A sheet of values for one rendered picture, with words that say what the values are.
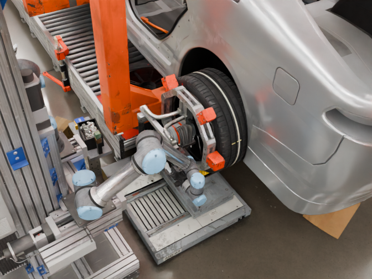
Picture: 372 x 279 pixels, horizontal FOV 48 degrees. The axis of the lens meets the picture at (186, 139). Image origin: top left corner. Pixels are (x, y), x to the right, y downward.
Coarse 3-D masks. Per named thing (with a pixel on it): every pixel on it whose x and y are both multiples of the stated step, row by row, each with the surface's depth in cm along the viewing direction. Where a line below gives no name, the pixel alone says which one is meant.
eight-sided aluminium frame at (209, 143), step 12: (168, 96) 264; (180, 96) 249; (192, 96) 248; (168, 108) 282; (192, 108) 241; (168, 120) 287; (204, 132) 242; (204, 144) 244; (204, 156) 251; (204, 168) 257
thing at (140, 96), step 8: (136, 88) 304; (160, 88) 322; (136, 96) 296; (144, 96) 301; (152, 96) 309; (160, 96) 315; (136, 104) 301; (144, 104) 306; (152, 104) 308; (160, 104) 312; (136, 112) 303; (152, 112) 313; (160, 112) 318; (136, 120) 309
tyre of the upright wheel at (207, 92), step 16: (192, 80) 251; (208, 80) 251; (224, 80) 251; (208, 96) 242; (240, 96) 248; (224, 112) 241; (240, 112) 246; (224, 128) 241; (240, 128) 247; (224, 144) 244; (240, 144) 251; (240, 160) 269
